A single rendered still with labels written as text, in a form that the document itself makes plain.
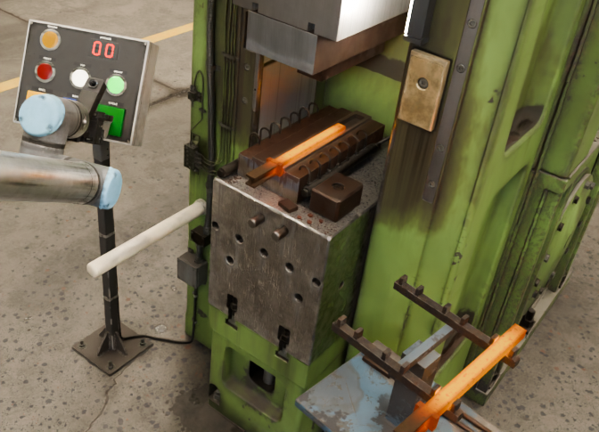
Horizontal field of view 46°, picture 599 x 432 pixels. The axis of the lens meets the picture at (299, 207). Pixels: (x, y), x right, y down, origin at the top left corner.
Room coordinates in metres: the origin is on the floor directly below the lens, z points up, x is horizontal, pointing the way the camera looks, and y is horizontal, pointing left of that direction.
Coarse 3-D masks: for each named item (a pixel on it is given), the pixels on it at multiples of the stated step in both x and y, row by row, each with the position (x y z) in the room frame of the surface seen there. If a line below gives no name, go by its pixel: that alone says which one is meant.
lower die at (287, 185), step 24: (312, 120) 1.83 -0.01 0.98; (336, 120) 1.83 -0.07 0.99; (360, 120) 1.83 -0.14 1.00; (264, 144) 1.65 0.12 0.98; (288, 144) 1.65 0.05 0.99; (336, 144) 1.68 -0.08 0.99; (360, 144) 1.73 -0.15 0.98; (240, 168) 1.59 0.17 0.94; (288, 168) 1.52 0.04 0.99; (312, 168) 1.54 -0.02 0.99; (288, 192) 1.50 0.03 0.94
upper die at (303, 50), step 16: (256, 16) 1.58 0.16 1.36; (400, 16) 1.81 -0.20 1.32; (256, 32) 1.58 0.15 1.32; (272, 32) 1.55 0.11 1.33; (288, 32) 1.53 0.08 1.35; (304, 32) 1.50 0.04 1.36; (368, 32) 1.68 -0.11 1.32; (384, 32) 1.75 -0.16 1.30; (400, 32) 1.82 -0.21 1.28; (256, 48) 1.57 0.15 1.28; (272, 48) 1.55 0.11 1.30; (288, 48) 1.52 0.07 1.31; (304, 48) 1.50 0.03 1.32; (320, 48) 1.50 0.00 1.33; (336, 48) 1.56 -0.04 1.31; (352, 48) 1.62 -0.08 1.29; (368, 48) 1.69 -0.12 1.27; (288, 64) 1.52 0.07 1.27; (304, 64) 1.50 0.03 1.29; (320, 64) 1.51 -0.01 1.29
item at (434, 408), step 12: (516, 324) 1.12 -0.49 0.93; (504, 336) 1.08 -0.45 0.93; (516, 336) 1.08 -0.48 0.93; (492, 348) 1.04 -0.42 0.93; (504, 348) 1.04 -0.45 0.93; (480, 360) 1.00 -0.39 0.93; (492, 360) 1.01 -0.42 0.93; (468, 372) 0.96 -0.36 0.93; (480, 372) 0.97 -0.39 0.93; (456, 384) 0.93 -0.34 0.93; (468, 384) 0.93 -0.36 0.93; (444, 396) 0.90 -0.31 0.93; (456, 396) 0.91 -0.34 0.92; (420, 408) 0.85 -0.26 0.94; (432, 408) 0.87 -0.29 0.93; (444, 408) 0.87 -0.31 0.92; (408, 420) 0.82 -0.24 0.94; (420, 420) 0.82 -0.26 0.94; (432, 420) 0.84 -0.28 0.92
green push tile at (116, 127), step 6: (102, 108) 1.64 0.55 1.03; (108, 108) 1.64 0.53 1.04; (114, 108) 1.64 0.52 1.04; (120, 108) 1.64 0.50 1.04; (108, 114) 1.63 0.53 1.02; (114, 114) 1.63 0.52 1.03; (120, 114) 1.63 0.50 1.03; (114, 120) 1.62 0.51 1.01; (120, 120) 1.62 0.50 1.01; (114, 126) 1.61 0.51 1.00; (120, 126) 1.61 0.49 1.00; (114, 132) 1.61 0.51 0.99; (120, 132) 1.61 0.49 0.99
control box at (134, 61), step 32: (32, 32) 1.76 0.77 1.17; (64, 32) 1.75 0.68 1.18; (96, 32) 1.75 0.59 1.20; (32, 64) 1.71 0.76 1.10; (64, 64) 1.71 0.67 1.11; (96, 64) 1.71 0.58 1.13; (128, 64) 1.70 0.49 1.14; (64, 96) 1.67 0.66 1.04; (128, 96) 1.66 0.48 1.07; (128, 128) 1.62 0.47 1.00
